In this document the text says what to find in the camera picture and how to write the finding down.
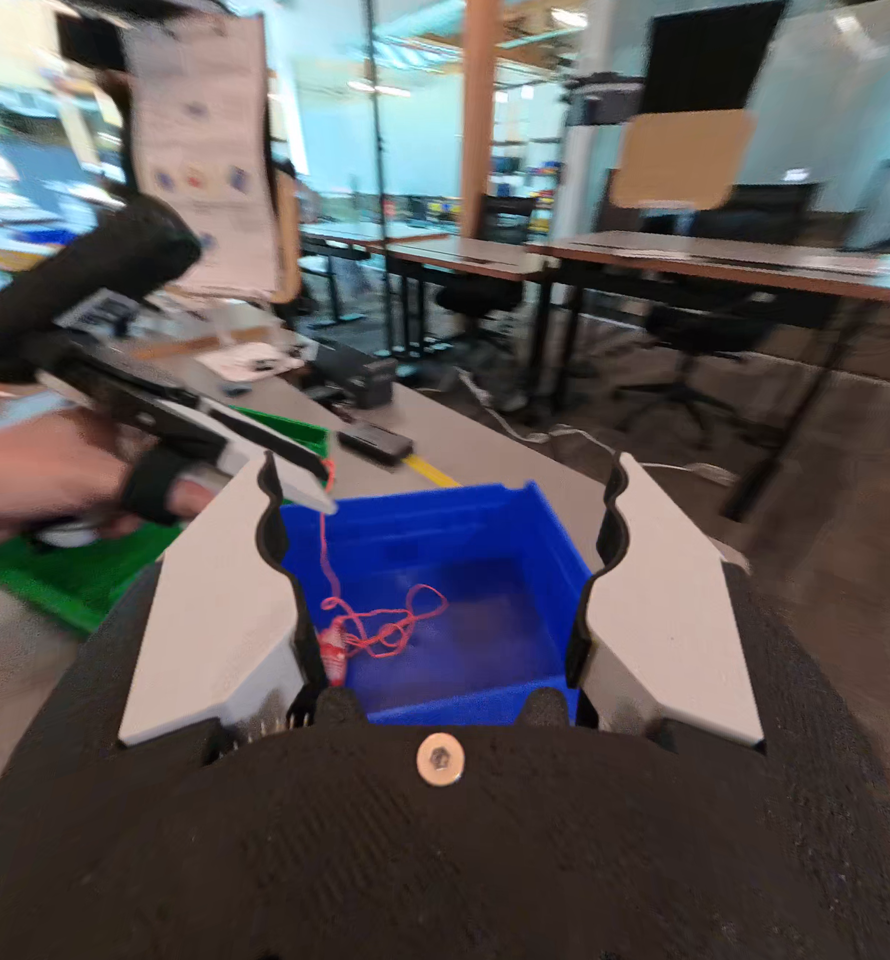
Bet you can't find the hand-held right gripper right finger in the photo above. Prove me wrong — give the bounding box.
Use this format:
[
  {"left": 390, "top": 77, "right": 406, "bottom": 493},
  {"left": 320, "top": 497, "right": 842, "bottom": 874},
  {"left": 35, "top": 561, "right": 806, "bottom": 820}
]
[{"left": 568, "top": 453, "right": 764, "bottom": 748}]

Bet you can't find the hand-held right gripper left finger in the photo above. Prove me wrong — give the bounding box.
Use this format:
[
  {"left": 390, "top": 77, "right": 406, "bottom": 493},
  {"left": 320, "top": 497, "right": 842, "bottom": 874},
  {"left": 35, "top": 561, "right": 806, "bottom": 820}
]
[{"left": 120, "top": 455, "right": 333, "bottom": 747}]

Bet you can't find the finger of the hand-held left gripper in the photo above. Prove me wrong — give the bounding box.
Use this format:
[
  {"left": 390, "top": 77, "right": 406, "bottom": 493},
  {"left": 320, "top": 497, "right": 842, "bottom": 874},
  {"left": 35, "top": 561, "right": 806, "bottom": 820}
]
[
  {"left": 55, "top": 360, "right": 333, "bottom": 484},
  {"left": 175, "top": 435, "right": 338, "bottom": 519}
]

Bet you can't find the green plastic bin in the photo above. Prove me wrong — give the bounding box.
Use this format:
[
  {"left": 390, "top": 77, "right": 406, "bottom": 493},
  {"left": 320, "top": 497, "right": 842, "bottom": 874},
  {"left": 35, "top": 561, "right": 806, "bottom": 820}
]
[{"left": 0, "top": 413, "right": 333, "bottom": 634}]

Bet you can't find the orange yo-yo string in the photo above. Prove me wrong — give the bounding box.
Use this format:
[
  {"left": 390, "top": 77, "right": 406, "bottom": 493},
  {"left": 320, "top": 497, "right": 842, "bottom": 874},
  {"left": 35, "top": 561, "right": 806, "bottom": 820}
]
[{"left": 315, "top": 462, "right": 450, "bottom": 664}]

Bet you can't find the blue plastic bin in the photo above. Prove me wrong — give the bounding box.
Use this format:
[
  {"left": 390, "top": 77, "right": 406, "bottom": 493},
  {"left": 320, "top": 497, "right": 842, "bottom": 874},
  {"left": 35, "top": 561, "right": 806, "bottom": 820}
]
[{"left": 283, "top": 483, "right": 593, "bottom": 729}]

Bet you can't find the white desk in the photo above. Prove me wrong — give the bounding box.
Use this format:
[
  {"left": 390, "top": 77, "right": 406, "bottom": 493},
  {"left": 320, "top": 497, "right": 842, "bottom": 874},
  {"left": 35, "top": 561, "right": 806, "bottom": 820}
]
[{"left": 0, "top": 293, "right": 753, "bottom": 856}]

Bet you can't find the long wooden desk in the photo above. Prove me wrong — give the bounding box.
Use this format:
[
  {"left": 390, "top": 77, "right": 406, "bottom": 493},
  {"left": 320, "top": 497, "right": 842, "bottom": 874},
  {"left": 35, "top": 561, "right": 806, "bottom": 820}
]
[{"left": 303, "top": 222, "right": 890, "bottom": 519}]

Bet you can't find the person's left hand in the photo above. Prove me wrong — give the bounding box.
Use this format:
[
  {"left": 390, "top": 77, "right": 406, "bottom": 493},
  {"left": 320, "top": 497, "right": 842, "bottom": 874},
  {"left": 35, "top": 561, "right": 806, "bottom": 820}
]
[{"left": 0, "top": 398, "right": 224, "bottom": 553}]

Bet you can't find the black object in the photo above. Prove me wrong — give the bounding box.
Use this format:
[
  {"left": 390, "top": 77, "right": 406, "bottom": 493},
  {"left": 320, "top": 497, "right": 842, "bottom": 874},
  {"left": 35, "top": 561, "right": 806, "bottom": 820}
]
[{"left": 337, "top": 423, "right": 416, "bottom": 463}]

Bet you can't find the black box device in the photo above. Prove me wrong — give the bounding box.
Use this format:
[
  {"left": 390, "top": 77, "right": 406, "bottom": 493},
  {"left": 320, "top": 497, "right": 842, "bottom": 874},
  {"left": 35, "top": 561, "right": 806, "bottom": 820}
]
[{"left": 313, "top": 342, "right": 398, "bottom": 409}]

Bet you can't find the instruction sheet board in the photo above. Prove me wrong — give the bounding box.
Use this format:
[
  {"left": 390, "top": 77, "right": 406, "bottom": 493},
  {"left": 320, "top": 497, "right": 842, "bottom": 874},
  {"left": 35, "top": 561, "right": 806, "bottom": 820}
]
[{"left": 123, "top": 12, "right": 303, "bottom": 304}]

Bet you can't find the black office chair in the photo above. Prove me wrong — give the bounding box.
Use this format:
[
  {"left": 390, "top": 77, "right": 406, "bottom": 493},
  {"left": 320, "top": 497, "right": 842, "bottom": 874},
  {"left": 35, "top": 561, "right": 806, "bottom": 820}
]
[{"left": 618, "top": 285, "right": 783, "bottom": 444}]

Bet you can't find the tan chair back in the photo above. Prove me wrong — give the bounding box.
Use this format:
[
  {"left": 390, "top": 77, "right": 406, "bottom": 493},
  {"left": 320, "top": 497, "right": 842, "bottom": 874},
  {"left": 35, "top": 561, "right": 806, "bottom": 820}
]
[{"left": 610, "top": 110, "right": 756, "bottom": 211}]

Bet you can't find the black monitor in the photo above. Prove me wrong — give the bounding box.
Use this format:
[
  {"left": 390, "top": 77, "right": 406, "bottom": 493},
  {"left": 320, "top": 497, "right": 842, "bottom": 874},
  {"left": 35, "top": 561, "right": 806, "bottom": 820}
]
[{"left": 640, "top": 0, "right": 788, "bottom": 118}]

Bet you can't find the white cable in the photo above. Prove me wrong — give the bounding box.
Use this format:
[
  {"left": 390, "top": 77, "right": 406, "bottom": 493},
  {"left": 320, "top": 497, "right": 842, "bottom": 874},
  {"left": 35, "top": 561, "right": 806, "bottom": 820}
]
[{"left": 453, "top": 368, "right": 738, "bottom": 484}]

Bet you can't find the wooden post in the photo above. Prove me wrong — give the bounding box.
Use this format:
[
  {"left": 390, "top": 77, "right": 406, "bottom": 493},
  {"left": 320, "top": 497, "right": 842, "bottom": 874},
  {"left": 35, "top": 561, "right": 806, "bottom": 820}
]
[{"left": 460, "top": 0, "right": 501, "bottom": 238}]

